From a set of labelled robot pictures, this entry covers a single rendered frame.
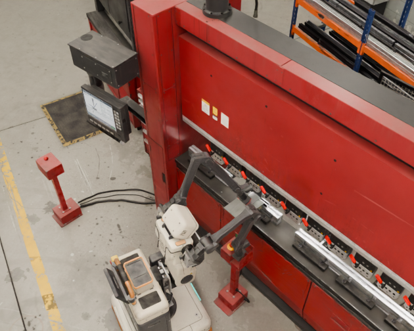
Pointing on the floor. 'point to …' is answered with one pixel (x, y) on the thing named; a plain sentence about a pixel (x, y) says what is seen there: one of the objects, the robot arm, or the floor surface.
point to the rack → (353, 39)
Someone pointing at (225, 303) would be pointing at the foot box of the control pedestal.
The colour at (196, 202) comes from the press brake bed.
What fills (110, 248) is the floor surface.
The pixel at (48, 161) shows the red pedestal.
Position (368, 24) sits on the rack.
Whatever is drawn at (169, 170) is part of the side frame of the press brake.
